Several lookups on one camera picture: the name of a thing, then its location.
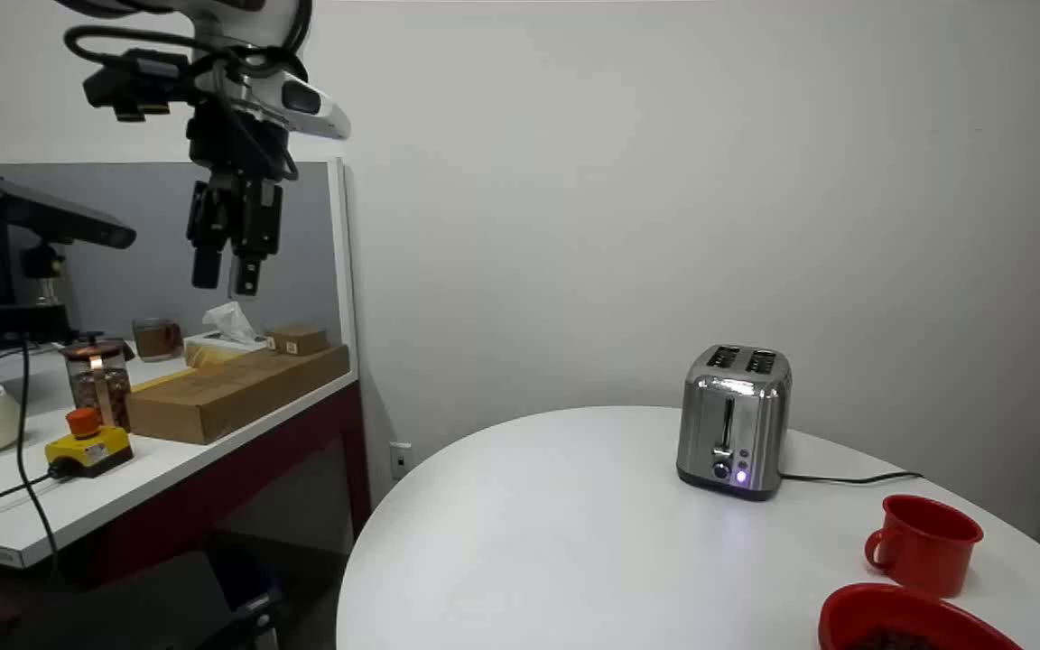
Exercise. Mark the yellow emergency stop button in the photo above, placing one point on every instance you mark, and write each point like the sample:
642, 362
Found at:
87, 450

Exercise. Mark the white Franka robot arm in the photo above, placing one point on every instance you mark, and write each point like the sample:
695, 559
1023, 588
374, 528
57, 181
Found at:
242, 12

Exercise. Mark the stainless steel two-slot toaster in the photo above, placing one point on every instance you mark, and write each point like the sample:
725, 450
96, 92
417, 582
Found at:
730, 421

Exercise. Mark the red plastic bowl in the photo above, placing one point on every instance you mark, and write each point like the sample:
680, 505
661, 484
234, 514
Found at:
905, 615

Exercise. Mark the black camera on stand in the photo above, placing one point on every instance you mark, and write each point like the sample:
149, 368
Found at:
36, 215

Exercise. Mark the white and maroon side desk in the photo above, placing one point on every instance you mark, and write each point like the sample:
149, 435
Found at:
161, 474

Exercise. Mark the glass jar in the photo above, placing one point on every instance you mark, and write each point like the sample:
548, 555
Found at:
100, 380

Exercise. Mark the white wall outlet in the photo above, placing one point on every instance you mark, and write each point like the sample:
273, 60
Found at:
403, 458

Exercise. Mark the grey partition panel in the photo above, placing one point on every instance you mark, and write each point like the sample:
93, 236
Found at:
171, 228

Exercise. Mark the small brown cardboard box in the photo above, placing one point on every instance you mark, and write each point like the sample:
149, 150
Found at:
155, 338

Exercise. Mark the tissue box with white tissue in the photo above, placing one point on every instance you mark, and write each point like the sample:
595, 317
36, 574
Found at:
226, 346

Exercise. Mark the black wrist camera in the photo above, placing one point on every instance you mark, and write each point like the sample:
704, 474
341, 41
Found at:
135, 85

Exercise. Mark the red plastic mug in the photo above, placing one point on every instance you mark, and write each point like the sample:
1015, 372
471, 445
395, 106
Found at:
922, 546

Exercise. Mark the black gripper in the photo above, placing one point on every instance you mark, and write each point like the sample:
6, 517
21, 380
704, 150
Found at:
241, 139

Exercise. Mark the small wooden block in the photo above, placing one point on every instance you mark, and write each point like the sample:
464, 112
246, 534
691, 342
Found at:
301, 342

